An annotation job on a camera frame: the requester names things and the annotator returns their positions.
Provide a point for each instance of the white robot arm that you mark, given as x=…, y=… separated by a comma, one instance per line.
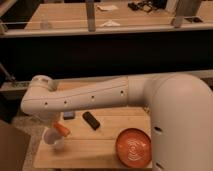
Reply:
x=181, y=112

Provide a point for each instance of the orange ceramic plate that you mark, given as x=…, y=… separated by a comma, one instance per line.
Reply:
x=133, y=148

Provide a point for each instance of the white ceramic cup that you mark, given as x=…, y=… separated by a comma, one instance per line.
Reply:
x=53, y=138

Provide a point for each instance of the black rectangular remote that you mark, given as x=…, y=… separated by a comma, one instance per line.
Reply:
x=91, y=120

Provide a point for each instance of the blue sponge block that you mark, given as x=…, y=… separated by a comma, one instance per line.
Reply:
x=69, y=115

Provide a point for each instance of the folded white paper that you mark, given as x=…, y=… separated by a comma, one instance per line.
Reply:
x=110, y=23

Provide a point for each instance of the white paper sheet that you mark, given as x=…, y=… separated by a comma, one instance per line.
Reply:
x=107, y=7

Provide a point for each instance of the cardboard box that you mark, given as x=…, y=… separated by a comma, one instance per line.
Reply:
x=13, y=147

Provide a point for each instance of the grey metal post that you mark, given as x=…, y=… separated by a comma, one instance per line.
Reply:
x=186, y=10
x=90, y=15

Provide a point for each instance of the grey metal post right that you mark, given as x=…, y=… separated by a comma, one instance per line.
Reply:
x=186, y=10

